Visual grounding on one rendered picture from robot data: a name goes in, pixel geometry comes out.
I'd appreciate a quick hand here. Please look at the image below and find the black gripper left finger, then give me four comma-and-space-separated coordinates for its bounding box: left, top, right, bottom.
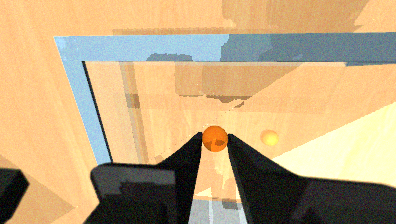
89, 132, 203, 224

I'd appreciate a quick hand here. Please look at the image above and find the clear l-shaped low wall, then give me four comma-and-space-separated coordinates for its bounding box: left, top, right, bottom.
85, 61, 396, 164

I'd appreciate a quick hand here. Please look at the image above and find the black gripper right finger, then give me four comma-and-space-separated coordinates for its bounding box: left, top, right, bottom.
227, 133, 396, 224

